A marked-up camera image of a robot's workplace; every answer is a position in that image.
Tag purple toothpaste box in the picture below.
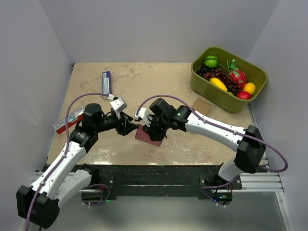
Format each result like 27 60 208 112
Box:
102 71 112 99

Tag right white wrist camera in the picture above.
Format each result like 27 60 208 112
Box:
134 107 151 127

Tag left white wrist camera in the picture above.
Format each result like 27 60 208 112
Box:
110 98 127 119

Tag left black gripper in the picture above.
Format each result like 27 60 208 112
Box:
95 110 139 136

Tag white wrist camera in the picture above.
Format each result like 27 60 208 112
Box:
110 98 127 119
134 107 151 127

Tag red toy apple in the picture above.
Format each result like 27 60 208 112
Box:
237 91 251 100

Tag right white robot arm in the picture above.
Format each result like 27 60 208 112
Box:
135 98 266 189

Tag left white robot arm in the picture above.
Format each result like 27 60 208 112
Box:
16 99 138 230

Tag yellow toy mango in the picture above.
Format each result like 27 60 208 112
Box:
210 77 228 92

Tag aluminium frame rail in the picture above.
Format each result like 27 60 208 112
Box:
30 105 286 200

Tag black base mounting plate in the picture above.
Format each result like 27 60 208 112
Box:
71 164 242 204

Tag dark purple toy grapes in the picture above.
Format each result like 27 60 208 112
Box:
196 66 241 96

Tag pink paper box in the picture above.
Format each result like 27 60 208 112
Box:
135 125 163 147

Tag red white toothpaste box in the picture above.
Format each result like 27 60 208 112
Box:
52 107 85 134

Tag olive green plastic bin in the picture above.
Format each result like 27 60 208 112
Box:
190 47 268 114

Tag green toy watermelon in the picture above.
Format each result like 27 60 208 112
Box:
204 55 218 68

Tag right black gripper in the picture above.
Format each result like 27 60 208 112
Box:
143 115 170 141

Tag orange toy lemon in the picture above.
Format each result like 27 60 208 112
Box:
243 82 256 95

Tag brown cardboard box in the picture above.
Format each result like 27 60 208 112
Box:
192 99 212 115

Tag red toy dragon fruit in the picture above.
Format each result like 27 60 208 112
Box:
227 59 246 89

